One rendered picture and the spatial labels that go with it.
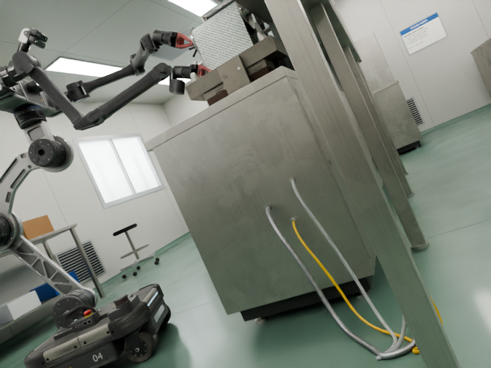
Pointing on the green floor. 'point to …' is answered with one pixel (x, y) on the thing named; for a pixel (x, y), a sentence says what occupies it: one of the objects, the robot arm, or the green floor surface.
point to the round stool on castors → (134, 248)
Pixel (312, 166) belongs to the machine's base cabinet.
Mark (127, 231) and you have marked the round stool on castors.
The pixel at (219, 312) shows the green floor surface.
